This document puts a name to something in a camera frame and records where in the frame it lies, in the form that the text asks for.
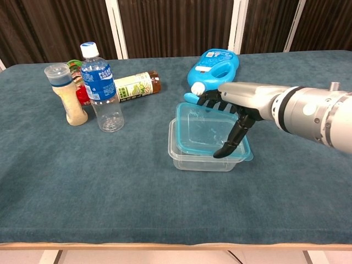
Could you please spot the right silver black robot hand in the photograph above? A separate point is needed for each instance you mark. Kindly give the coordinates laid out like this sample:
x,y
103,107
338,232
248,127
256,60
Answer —
x,y
247,96

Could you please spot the translucent blue container lid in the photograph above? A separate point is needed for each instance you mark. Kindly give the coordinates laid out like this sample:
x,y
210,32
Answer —
x,y
192,132

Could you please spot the clear plastic food container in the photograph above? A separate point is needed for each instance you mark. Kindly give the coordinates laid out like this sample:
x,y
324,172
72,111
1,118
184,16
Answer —
x,y
198,165

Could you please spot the blue detergent pump bottle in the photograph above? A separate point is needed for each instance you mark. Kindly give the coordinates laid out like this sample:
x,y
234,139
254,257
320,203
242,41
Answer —
x,y
199,77

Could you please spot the brown tea bottle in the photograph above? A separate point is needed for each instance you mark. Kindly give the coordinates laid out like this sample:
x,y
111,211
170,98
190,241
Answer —
x,y
134,86

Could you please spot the clear bottle with blue label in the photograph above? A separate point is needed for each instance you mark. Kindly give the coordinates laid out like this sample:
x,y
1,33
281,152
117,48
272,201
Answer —
x,y
99,82

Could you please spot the seasoning shaker with clear cap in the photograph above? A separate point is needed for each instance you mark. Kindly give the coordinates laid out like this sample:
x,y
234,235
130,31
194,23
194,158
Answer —
x,y
72,107

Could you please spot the white table leg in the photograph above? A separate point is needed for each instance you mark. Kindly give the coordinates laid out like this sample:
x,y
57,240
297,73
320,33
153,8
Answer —
x,y
49,257
316,258

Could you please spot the teal table cloth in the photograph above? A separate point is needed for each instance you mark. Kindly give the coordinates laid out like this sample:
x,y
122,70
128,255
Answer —
x,y
82,178

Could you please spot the white partition frame post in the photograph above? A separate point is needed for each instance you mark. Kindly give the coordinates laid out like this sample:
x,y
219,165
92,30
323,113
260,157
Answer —
x,y
2,66
116,30
294,27
236,27

